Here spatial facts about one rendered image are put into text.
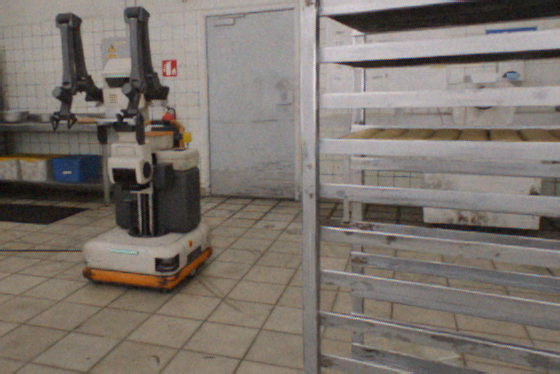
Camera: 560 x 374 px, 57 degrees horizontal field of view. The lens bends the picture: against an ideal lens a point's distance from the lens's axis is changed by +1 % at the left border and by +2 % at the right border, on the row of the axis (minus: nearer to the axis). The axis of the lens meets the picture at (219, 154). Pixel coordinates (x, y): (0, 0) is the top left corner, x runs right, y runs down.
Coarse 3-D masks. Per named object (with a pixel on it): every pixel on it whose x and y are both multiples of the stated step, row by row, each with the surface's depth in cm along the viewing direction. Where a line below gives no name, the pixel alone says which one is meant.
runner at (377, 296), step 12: (384, 300) 138; (396, 300) 138; (408, 300) 138; (420, 300) 136; (456, 312) 130; (468, 312) 130; (480, 312) 130; (492, 312) 129; (504, 312) 127; (528, 324) 123; (540, 324) 123; (552, 324) 123
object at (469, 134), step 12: (360, 132) 120; (372, 132) 119; (384, 132) 118; (396, 132) 117; (408, 132) 116; (420, 132) 116; (432, 132) 125; (444, 132) 114; (456, 132) 116; (468, 132) 114; (480, 132) 113; (492, 132) 114; (504, 132) 111; (528, 132) 107; (540, 132) 107; (552, 132) 113
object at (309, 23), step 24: (312, 0) 95; (312, 24) 96; (312, 48) 96; (312, 72) 97; (312, 96) 97; (312, 120) 98; (312, 144) 98; (312, 168) 99; (312, 192) 100; (312, 216) 100; (312, 240) 101; (312, 264) 101; (312, 288) 102; (312, 312) 103; (312, 336) 103; (312, 360) 104
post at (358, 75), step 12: (360, 36) 135; (360, 72) 137; (360, 84) 137; (360, 108) 138; (360, 120) 138; (360, 156) 139; (360, 180) 140; (360, 204) 141; (360, 216) 141; (360, 252) 142; (360, 300) 144; (360, 312) 144; (360, 336) 145; (360, 360) 146
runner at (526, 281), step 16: (352, 256) 143; (368, 256) 141; (384, 256) 139; (416, 272) 134; (432, 272) 133; (448, 272) 132; (464, 272) 130; (480, 272) 129; (496, 272) 127; (512, 272) 125; (528, 288) 122; (544, 288) 122
